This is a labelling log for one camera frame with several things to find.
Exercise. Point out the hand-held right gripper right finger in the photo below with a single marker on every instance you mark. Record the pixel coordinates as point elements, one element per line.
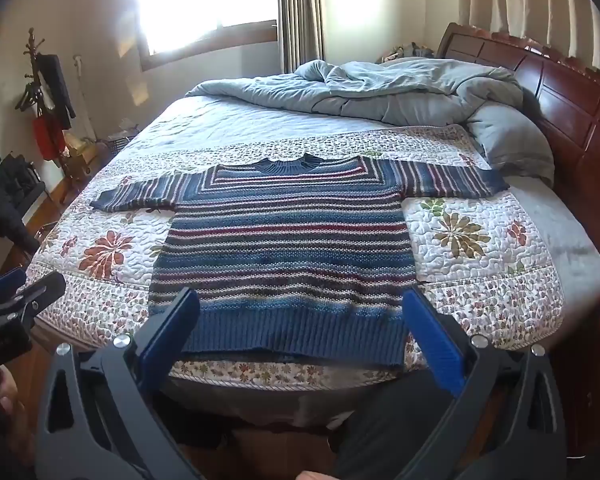
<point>435,335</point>

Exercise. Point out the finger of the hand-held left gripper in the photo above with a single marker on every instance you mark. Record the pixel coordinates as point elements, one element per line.
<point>5,281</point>
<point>45,292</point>

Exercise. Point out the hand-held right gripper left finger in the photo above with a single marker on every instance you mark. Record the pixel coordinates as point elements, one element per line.
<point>170,330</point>

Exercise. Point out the striped knit sweater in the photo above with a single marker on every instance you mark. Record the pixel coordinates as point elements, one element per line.
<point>290,240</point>

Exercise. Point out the pile of clothes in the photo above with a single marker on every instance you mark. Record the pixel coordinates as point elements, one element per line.
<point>405,52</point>

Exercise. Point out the person's left hand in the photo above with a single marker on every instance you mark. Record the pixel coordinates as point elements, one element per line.
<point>9,395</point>

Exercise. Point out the person's right hand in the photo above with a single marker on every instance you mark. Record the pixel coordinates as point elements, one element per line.
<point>312,476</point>

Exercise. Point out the floral quilted bedspread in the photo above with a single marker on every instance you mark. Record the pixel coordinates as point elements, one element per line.
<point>480,280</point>

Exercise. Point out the person's leg in dark trousers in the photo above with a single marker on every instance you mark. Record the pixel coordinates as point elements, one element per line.
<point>380,425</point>
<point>200,435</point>

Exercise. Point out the brown cardboard box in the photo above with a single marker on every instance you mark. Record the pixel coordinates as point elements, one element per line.
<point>82,152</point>

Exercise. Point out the red hanging bag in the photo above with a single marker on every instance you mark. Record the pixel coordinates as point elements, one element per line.
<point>47,137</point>

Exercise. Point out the bed with grey sheet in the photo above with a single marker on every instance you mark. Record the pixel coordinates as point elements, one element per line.
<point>570,255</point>

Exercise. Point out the black hanging coat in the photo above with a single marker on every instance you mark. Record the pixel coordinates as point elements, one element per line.
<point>55,85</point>

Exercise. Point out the grey pillow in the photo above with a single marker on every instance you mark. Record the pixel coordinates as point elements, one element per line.
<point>510,140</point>

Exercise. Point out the pale quilted mattress pad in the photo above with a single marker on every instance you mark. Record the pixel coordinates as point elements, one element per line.
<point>230,115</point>

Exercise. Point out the wooden coat rack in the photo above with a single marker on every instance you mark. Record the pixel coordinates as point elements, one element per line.
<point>30,47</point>

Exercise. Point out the grey-blue comforter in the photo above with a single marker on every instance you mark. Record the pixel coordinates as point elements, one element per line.
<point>380,95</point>

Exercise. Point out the wooden headboard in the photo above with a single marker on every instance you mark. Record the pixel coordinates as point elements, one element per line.
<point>570,110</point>

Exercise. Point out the window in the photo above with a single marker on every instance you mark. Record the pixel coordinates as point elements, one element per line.
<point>205,5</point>

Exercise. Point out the grey striped curtain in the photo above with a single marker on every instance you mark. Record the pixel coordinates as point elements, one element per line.
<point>300,15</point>

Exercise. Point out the beige curtain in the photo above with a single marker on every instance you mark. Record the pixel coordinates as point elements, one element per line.
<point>530,5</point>

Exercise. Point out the white wall pipe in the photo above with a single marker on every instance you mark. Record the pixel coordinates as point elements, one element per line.
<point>82,90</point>

